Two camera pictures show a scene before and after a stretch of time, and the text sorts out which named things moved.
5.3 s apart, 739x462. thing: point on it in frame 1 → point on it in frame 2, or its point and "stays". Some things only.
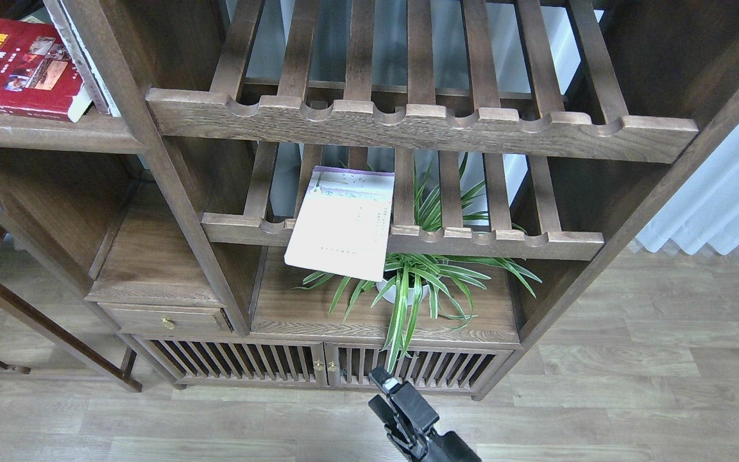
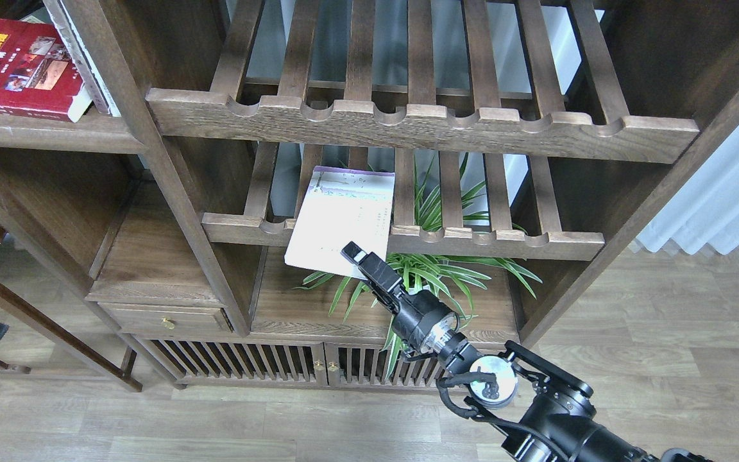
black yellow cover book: x=41 y=16 stays
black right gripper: x=417 y=418 → x=419 y=318
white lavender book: x=343 y=224 stays
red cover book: x=18 y=68 stays
